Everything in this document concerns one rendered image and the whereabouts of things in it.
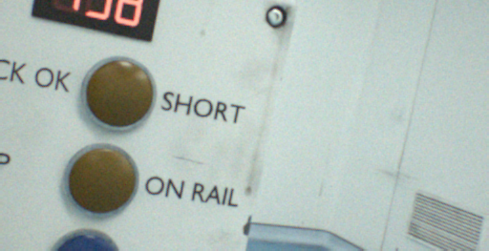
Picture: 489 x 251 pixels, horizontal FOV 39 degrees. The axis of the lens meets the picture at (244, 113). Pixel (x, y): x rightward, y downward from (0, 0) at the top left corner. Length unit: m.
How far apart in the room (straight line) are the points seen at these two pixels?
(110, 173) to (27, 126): 0.04
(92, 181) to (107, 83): 0.04
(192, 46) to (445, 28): 4.15
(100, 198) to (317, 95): 4.52
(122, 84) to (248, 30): 0.06
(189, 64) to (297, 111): 4.44
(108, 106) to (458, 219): 3.84
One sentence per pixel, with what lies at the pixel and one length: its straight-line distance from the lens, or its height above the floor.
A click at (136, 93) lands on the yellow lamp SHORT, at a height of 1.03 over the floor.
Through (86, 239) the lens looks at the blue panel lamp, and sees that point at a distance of 0.29.
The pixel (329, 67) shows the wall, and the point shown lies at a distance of 4.82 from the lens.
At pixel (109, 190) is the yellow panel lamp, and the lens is 0.29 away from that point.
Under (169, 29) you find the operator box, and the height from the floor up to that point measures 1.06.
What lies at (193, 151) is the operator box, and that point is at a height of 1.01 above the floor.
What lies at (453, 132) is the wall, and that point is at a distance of 4.21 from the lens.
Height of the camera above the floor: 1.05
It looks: 3 degrees down
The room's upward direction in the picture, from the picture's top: 12 degrees clockwise
